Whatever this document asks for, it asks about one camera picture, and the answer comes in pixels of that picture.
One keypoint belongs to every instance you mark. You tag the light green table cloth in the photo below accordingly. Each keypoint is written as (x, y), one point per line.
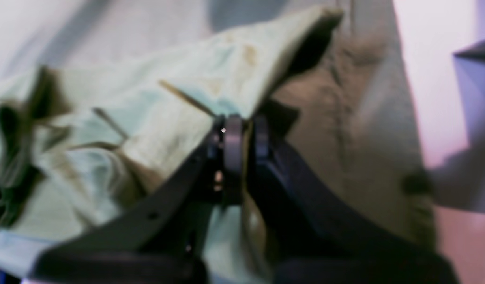
(239, 248)

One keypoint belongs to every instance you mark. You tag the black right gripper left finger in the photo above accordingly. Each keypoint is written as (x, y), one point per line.
(158, 241)

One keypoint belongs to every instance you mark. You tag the light green T-shirt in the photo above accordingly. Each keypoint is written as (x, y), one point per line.
(330, 77)

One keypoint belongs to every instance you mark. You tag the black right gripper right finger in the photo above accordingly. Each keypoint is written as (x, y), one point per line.
(321, 240)

